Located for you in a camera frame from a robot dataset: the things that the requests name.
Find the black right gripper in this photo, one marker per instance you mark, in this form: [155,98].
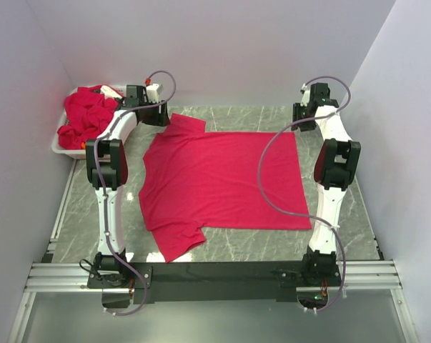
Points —
[304,126]

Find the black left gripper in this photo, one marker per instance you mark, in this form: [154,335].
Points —
[161,119]

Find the red t shirt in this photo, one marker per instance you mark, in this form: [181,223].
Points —
[230,180]

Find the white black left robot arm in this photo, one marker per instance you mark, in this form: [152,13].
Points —
[107,172]

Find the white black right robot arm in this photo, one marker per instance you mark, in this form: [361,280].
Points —
[334,171]

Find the white printed garment in basket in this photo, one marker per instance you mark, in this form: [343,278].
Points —
[108,92]

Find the red clothes pile in basket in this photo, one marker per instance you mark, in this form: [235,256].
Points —
[86,119]

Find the white plastic laundry basket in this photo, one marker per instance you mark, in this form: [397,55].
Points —
[68,151]

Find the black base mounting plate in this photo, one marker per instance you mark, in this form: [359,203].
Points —
[208,281]

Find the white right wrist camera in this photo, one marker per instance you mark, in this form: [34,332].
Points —
[305,91]

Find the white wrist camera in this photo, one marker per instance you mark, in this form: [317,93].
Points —
[153,91]
[305,91]

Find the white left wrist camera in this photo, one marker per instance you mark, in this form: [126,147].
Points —
[153,91]

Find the aluminium rail frame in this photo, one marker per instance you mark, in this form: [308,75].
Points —
[217,302]

